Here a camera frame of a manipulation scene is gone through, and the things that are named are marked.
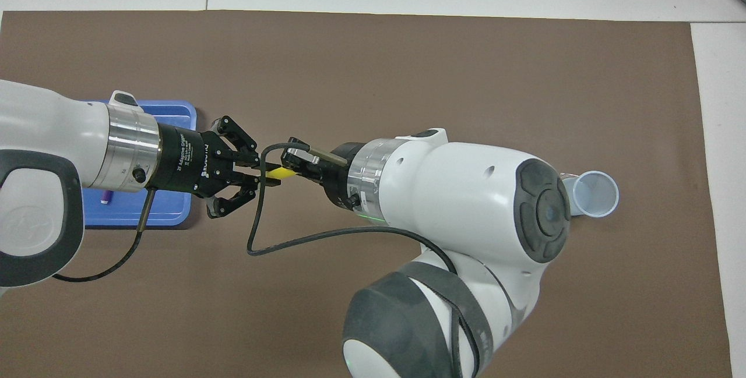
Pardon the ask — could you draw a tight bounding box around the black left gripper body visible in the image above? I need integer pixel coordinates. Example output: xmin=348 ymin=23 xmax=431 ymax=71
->
xmin=146 ymin=124 xmax=245 ymax=199

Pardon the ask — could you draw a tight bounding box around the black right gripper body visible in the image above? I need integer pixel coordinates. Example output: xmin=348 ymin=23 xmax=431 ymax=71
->
xmin=318 ymin=142 xmax=366 ymax=211

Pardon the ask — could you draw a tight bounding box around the blue plastic tray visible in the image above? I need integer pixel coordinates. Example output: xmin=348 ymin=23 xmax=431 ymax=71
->
xmin=79 ymin=100 xmax=198 ymax=229

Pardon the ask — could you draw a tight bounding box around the brown table mat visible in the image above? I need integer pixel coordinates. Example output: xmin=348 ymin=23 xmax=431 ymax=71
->
xmin=0 ymin=10 xmax=734 ymax=378

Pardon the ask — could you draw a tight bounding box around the light blue plastic cup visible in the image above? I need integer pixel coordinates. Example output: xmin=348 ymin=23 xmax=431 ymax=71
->
xmin=559 ymin=171 xmax=620 ymax=218

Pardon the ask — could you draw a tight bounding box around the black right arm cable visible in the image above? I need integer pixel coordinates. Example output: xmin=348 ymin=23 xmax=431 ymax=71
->
xmin=246 ymin=143 xmax=481 ymax=376

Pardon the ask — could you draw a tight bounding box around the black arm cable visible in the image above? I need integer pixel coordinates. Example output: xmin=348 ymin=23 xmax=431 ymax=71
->
xmin=246 ymin=143 xmax=481 ymax=376
xmin=52 ymin=188 xmax=157 ymax=283

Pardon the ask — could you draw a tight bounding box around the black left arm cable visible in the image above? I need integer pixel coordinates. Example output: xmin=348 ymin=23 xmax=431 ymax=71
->
xmin=52 ymin=188 xmax=157 ymax=283

